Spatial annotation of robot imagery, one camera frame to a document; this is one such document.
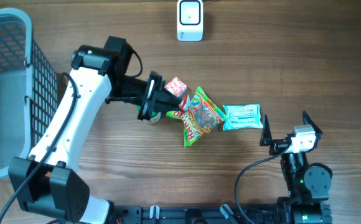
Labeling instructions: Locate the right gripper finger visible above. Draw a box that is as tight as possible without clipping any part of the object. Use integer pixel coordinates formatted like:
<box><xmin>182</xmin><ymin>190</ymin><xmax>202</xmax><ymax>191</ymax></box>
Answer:
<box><xmin>260</xmin><ymin>115</ymin><xmax>273</xmax><ymax>146</ymax></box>
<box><xmin>302</xmin><ymin>111</ymin><xmax>323</xmax><ymax>136</ymax></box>

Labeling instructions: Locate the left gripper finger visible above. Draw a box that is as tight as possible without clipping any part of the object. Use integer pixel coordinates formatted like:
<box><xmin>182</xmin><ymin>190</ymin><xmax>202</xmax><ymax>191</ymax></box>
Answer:
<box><xmin>158</xmin><ymin>104</ymin><xmax>181</xmax><ymax>113</ymax></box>
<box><xmin>160</xmin><ymin>90</ymin><xmax>182</xmax><ymax>106</ymax></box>

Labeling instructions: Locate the green lid jar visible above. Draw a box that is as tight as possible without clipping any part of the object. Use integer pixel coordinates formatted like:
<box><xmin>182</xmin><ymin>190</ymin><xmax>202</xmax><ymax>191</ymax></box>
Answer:
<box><xmin>138</xmin><ymin>106</ymin><xmax>162</xmax><ymax>124</ymax></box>

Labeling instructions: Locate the small red white box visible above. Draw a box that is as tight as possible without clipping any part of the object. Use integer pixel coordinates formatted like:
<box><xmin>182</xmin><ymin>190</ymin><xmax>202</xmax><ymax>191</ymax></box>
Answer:
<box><xmin>165</xmin><ymin>77</ymin><xmax>187</xmax><ymax>97</ymax></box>

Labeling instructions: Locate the teal tissue packet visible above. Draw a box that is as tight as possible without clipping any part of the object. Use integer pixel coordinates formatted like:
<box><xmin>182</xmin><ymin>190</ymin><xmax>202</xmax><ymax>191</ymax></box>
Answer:
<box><xmin>223</xmin><ymin>104</ymin><xmax>263</xmax><ymax>131</ymax></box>

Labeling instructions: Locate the green Haribo candy bag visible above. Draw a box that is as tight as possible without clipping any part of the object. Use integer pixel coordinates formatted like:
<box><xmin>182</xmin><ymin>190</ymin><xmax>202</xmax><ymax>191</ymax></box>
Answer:
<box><xmin>166</xmin><ymin>86</ymin><xmax>227</xmax><ymax>147</ymax></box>

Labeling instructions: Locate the red candy bar wrapper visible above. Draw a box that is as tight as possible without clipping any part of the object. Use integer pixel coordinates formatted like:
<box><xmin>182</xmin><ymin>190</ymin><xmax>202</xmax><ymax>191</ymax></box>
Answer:
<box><xmin>179</xmin><ymin>93</ymin><xmax>190</xmax><ymax>111</ymax></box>

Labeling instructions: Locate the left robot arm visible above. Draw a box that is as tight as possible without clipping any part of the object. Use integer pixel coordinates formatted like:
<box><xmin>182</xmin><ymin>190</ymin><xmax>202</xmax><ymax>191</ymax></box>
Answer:
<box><xmin>9</xmin><ymin>36</ymin><xmax>181</xmax><ymax>223</ymax></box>

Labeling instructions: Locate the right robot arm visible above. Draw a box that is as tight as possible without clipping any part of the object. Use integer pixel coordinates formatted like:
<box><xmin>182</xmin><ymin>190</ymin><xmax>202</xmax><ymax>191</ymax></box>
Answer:
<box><xmin>260</xmin><ymin>111</ymin><xmax>333</xmax><ymax>224</ymax></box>

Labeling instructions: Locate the white barcode scanner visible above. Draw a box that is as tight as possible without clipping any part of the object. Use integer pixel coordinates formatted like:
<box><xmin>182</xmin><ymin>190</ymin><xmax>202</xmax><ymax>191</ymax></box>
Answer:
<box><xmin>176</xmin><ymin>0</ymin><xmax>204</xmax><ymax>42</ymax></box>

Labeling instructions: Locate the grey plastic shopping basket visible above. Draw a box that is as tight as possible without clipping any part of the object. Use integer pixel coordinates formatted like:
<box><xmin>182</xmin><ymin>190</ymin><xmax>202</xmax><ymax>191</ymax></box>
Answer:
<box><xmin>0</xmin><ymin>8</ymin><xmax>59</xmax><ymax>179</ymax></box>

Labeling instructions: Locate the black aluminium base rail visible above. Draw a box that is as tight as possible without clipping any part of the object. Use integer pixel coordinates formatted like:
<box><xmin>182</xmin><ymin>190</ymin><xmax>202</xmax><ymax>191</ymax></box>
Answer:
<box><xmin>108</xmin><ymin>203</ymin><xmax>332</xmax><ymax>224</ymax></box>

